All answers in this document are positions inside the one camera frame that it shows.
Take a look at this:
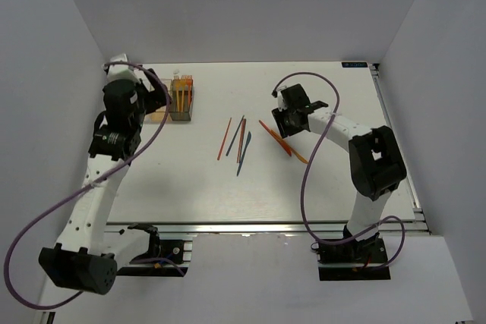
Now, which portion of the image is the amber plastic container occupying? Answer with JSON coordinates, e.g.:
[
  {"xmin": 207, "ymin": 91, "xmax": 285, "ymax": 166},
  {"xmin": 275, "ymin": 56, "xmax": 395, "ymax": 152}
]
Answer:
[{"xmin": 146, "ymin": 79, "xmax": 172, "ymax": 124}]

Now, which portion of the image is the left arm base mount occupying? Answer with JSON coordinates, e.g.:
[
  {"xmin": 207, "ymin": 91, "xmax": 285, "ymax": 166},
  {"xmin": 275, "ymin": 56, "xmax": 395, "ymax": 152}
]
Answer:
[{"xmin": 117, "ymin": 223, "xmax": 191, "ymax": 277}]

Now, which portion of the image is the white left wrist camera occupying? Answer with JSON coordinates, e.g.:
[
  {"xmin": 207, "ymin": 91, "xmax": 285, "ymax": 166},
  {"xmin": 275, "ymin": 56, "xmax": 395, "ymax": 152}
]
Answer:
[{"xmin": 103, "ymin": 53, "xmax": 139, "ymax": 83}]

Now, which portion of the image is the yellow-orange plastic fork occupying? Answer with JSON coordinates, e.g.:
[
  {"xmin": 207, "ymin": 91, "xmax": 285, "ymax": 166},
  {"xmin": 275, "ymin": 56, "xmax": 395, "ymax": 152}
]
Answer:
[{"xmin": 178, "ymin": 76, "xmax": 186, "ymax": 112}]

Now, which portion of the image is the red-orange chopstick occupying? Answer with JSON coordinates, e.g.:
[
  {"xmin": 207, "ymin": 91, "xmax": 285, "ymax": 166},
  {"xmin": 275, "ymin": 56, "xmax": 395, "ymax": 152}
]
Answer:
[
  {"xmin": 216, "ymin": 117, "xmax": 232, "ymax": 161},
  {"xmin": 236, "ymin": 118, "xmax": 246, "ymax": 164}
]

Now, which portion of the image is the red-orange plastic fork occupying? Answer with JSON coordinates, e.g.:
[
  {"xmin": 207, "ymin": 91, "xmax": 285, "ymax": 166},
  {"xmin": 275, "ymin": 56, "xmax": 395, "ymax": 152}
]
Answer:
[{"xmin": 185, "ymin": 75, "xmax": 194, "ymax": 109}]

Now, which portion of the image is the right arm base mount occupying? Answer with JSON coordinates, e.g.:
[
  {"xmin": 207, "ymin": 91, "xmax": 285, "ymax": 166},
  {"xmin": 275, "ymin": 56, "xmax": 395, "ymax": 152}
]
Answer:
[{"xmin": 311, "ymin": 233, "xmax": 391, "ymax": 282}]

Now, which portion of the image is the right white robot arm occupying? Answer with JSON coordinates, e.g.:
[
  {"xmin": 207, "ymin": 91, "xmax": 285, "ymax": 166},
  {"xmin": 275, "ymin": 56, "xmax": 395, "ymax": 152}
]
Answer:
[{"xmin": 272, "ymin": 83, "xmax": 407, "ymax": 263}]

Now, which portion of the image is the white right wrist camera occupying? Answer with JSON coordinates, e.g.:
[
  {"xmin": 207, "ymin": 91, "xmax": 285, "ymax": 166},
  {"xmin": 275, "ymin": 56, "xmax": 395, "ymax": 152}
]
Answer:
[{"xmin": 271, "ymin": 86, "xmax": 288, "ymax": 111}]

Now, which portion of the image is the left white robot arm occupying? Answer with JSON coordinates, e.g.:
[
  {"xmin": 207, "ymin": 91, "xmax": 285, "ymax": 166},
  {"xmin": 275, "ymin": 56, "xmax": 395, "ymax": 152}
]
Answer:
[{"xmin": 39, "ymin": 61, "xmax": 172, "ymax": 294}]

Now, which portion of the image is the blue plastic knife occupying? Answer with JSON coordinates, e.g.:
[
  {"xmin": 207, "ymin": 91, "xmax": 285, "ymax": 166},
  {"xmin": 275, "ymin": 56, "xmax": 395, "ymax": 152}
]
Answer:
[{"xmin": 236, "ymin": 131, "xmax": 252, "ymax": 177}]

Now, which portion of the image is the red-orange plastic knife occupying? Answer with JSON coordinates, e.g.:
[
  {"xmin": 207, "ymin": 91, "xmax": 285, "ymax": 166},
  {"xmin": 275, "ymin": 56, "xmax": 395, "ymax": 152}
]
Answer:
[{"xmin": 259, "ymin": 120, "xmax": 292, "ymax": 156}]

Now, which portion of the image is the black logo sticker right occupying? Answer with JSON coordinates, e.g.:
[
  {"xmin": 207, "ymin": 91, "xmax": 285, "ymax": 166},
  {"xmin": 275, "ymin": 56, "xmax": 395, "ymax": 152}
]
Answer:
[{"xmin": 341, "ymin": 61, "xmax": 368, "ymax": 68}]

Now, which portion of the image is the red-orange chopstick outer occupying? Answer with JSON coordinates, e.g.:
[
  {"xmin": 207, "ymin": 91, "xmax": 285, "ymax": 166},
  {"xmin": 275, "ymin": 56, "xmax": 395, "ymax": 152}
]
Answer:
[{"xmin": 216, "ymin": 117, "xmax": 232, "ymax": 161}]

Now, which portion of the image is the smoky grey plastic container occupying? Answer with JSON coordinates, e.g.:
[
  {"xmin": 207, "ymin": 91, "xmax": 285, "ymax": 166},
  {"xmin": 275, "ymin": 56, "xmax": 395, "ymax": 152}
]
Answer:
[{"xmin": 169, "ymin": 75, "xmax": 194, "ymax": 122}]

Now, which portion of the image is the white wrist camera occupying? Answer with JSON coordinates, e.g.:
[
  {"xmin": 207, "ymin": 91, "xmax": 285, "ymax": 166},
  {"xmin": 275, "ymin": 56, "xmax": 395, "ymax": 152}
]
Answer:
[
  {"xmin": 103, "ymin": 53, "xmax": 139, "ymax": 83},
  {"xmin": 271, "ymin": 86, "xmax": 288, "ymax": 111}
]

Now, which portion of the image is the yellow-orange plastic fork bent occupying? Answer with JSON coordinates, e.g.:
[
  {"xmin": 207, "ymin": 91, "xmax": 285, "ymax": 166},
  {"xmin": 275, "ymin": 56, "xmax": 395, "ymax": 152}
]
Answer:
[{"xmin": 173, "ymin": 77, "xmax": 183, "ymax": 112}]

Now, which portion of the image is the red-orange chopstick inner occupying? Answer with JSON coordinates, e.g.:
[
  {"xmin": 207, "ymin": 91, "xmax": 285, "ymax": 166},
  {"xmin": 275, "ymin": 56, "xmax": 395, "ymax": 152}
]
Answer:
[{"xmin": 236, "ymin": 118, "xmax": 246, "ymax": 164}]

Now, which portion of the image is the yellow-orange plastic knife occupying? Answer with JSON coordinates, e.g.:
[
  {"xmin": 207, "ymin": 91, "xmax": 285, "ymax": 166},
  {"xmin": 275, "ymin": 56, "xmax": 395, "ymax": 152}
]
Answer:
[{"xmin": 282, "ymin": 140, "xmax": 308, "ymax": 165}]

